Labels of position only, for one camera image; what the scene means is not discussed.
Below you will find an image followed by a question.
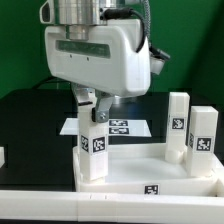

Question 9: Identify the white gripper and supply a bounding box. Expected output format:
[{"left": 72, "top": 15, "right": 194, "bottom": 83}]
[{"left": 40, "top": 0, "right": 151, "bottom": 123}]

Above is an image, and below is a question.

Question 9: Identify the white desk tabletop tray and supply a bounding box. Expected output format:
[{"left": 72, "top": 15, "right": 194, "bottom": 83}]
[{"left": 73, "top": 143, "right": 224, "bottom": 198}]

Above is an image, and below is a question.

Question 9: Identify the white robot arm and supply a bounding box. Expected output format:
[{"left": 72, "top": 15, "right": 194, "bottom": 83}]
[{"left": 40, "top": 0, "right": 151, "bottom": 123}]

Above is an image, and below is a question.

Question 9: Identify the white marker sheet with tags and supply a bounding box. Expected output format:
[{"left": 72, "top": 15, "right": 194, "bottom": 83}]
[{"left": 60, "top": 118, "right": 151, "bottom": 137}]

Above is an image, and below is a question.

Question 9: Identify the white left fence piece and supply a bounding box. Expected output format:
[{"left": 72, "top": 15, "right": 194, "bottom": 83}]
[{"left": 0, "top": 147, "right": 5, "bottom": 168}]

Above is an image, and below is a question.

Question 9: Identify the white front fence bar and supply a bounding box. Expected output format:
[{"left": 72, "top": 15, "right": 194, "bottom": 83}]
[{"left": 0, "top": 190, "right": 224, "bottom": 224}]

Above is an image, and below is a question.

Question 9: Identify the black cable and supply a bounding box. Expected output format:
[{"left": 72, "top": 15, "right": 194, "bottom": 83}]
[{"left": 31, "top": 77, "right": 59, "bottom": 90}]

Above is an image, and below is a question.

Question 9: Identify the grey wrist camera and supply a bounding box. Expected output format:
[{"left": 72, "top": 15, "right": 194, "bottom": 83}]
[{"left": 150, "top": 49, "right": 170, "bottom": 75}]

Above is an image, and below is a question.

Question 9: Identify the braided grey camera cable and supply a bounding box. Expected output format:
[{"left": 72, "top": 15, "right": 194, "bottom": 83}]
[{"left": 141, "top": 0, "right": 153, "bottom": 41}]

